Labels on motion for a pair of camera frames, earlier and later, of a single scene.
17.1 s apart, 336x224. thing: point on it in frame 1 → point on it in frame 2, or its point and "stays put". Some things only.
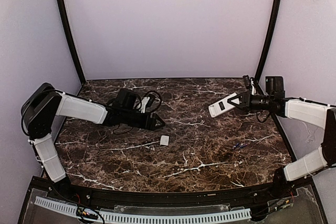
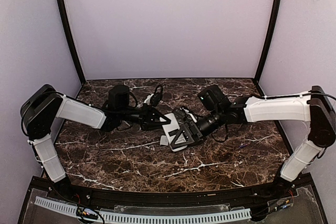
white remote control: x=222 y=106 → x=173 y=125
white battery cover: x=164 y=140 stays put
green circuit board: x=81 y=212 stays put
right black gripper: x=246 y=101 → x=192 y=135
